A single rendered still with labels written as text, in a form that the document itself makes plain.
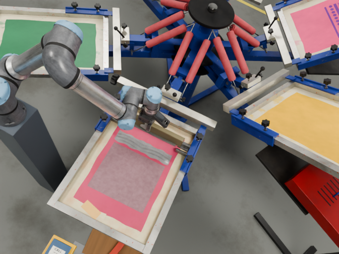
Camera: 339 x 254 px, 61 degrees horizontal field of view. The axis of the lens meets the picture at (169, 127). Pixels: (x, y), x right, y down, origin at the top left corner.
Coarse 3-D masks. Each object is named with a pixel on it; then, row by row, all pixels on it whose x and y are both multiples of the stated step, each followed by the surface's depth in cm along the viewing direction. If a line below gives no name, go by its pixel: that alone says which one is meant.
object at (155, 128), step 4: (136, 116) 160; (136, 120) 161; (152, 124) 160; (156, 124) 160; (152, 128) 160; (156, 128) 159; (160, 128) 160; (164, 128) 160; (152, 132) 164; (156, 132) 162; (160, 132) 160; (164, 132) 159; (168, 132) 159; (172, 132) 160; (160, 136) 164; (164, 136) 162; (168, 136) 160; (172, 136) 159; (176, 136) 159; (180, 136) 160; (168, 140) 164; (172, 140) 162; (176, 140) 160; (180, 140) 159; (176, 144) 164; (180, 144) 162
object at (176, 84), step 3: (174, 81) 188; (177, 81) 189; (180, 81) 189; (171, 84) 187; (174, 84) 187; (177, 84) 188; (180, 84) 188; (171, 87) 186; (174, 87) 186; (177, 87) 187; (180, 87) 190; (177, 90) 186; (171, 99) 182
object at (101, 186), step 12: (132, 132) 176; (144, 132) 178; (108, 144) 170; (120, 144) 171; (108, 156) 167; (120, 156) 168; (132, 156) 169; (96, 168) 162; (108, 168) 163; (120, 168) 165; (84, 180) 158; (96, 180) 159; (108, 180) 160; (120, 180) 161; (84, 192) 155; (96, 192) 156; (108, 192) 157; (96, 204) 154; (108, 204) 155
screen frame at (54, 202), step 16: (160, 112) 182; (192, 128) 180; (80, 160) 159; (176, 176) 168; (64, 192) 152; (176, 192) 160; (64, 208) 147; (96, 224) 146; (160, 224) 151; (128, 240) 145
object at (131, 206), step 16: (160, 144) 176; (144, 160) 169; (128, 176) 163; (144, 176) 165; (160, 176) 166; (128, 192) 159; (144, 192) 161; (112, 208) 154; (128, 208) 155; (144, 208) 157; (128, 224) 152; (144, 224) 153
